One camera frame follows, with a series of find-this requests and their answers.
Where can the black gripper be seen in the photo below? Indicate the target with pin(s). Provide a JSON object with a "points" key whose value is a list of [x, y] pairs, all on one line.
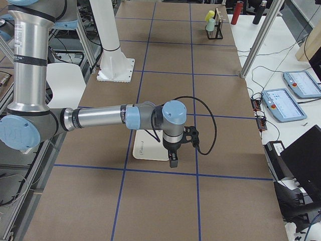
{"points": [[172, 146]]}

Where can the light green cup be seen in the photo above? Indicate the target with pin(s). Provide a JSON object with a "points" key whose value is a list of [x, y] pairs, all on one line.
{"points": [[210, 26]]}

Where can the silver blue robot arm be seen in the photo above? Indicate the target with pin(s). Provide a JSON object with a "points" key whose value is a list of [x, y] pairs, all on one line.
{"points": [[30, 121]]}

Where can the cream rabbit tray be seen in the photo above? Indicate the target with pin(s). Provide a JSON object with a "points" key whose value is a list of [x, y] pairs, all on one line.
{"points": [[148, 148]]}

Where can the yellow cup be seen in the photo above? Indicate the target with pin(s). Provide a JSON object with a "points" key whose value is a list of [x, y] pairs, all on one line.
{"points": [[210, 15]]}

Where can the near blue teach pendant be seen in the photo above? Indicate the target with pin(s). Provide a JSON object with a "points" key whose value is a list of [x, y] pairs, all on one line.
{"points": [[282, 105]]}

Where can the blue teach pendant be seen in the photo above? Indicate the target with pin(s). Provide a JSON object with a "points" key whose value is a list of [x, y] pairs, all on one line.
{"points": [[302, 84], [282, 105]]}

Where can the black laptop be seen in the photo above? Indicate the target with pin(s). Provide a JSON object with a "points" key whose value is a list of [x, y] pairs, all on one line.
{"points": [[302, 158]]}

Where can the white chair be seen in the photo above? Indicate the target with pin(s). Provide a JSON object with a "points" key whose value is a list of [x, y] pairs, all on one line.
{"points": [[67, 84]]}

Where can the far blue teach pendant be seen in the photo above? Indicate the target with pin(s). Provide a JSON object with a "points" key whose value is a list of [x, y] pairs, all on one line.
{"points": [[302, 84]]}

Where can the red bottle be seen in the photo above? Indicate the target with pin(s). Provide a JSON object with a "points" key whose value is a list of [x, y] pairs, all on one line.
{"points": [[237, 11]]}

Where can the black bottle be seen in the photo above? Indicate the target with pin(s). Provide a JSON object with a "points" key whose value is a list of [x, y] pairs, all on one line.
{"points": [[259, 12]]}

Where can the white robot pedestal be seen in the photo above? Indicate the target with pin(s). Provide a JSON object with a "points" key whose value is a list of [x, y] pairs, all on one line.
{"points": [[114, 65]]}

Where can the black wire cup rack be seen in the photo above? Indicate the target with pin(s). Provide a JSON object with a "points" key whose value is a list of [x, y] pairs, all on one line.
{"points": [[217, 33]]}

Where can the aluminium frame post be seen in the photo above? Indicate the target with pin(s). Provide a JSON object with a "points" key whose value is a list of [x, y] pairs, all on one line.
{"points": [[268, 22]]}

